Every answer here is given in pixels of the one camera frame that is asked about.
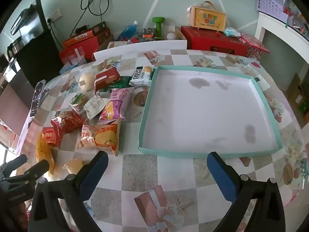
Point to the blue plastic bag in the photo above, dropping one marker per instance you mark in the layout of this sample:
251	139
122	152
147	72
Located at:
126	31

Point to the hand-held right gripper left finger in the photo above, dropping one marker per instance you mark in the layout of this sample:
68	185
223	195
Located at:
94	174

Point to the red gold-print snack packet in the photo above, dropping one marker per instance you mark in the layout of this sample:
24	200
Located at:
52	137

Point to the green label round cake packet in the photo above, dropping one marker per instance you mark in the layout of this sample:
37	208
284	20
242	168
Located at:
78	100

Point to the crumpled red snack packet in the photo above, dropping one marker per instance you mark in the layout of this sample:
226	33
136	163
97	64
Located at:
66	122

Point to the white wall socket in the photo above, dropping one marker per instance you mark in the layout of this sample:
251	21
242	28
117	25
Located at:
54	14

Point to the green and white snack packet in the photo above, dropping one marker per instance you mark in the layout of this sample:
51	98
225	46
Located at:
141	76

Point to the black cabinet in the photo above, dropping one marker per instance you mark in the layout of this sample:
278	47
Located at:
36	58

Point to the shallow teal tray box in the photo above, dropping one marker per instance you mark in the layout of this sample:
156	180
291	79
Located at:
205	113

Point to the pile of small toys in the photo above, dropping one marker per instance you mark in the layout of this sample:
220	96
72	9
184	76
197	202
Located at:
146	33

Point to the clear yellowish packet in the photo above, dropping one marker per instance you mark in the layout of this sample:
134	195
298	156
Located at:
73	165

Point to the light blue face mask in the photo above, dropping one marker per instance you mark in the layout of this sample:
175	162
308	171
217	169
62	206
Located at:
231	32

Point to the red snack box pack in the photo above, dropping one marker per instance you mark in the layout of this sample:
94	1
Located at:
106	77

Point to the small clear plastic bottle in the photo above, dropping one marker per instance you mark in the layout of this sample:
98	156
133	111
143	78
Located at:
171	36

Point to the white shelf unit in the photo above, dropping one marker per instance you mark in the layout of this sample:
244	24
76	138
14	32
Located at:
277	29

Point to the orange carton box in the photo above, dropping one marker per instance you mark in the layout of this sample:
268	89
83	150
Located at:
82	37

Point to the green dumbbell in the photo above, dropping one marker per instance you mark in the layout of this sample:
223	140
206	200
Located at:
158	26

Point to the dark green snack packet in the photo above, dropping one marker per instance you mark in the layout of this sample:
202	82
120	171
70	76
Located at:
120	83

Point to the clear plastic box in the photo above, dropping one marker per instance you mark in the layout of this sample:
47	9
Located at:
77	55

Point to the pink purple snack packet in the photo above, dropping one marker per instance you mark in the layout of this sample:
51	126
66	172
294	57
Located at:
115	104

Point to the round bun in clear wrapper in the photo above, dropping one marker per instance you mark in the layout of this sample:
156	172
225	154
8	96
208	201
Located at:
87	81

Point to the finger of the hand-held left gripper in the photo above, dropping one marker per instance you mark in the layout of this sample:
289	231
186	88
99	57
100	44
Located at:
14	165
36	171

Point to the black power adapter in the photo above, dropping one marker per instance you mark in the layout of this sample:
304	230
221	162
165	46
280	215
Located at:
82	28

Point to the red patterned gift box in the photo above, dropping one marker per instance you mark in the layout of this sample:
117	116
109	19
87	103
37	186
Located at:
254	43

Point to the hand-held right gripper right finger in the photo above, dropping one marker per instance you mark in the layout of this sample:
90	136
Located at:
222	178

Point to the cream card box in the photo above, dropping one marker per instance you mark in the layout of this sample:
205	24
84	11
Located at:
117	44

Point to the brown cardboard box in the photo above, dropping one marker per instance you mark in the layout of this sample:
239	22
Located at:
295	89

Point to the large red carton box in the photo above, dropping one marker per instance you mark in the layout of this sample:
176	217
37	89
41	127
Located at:
64	52

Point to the smartphone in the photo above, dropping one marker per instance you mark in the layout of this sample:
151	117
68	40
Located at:
37	96

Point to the yellow snack packet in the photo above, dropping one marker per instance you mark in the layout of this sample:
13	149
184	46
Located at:
43	152

